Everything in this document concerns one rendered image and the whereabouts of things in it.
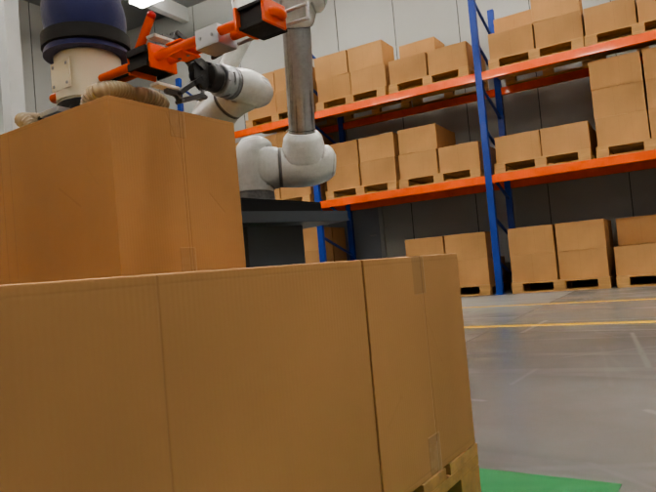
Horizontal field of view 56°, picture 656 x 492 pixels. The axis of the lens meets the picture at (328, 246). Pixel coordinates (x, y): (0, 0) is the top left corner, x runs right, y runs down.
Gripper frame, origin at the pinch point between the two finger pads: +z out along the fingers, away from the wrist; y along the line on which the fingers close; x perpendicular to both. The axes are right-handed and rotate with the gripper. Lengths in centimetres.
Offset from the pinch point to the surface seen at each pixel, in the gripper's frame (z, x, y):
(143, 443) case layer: 63, -63, 69
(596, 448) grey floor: -71, -77, 108
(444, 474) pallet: -4, -64, 94
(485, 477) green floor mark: -40, -58, 107
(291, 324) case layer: 39, -63, 61
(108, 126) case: 19.0, -4.3, 19.6
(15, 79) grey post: -165, 343, -115
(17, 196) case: 19.1, 32.4, 29.6
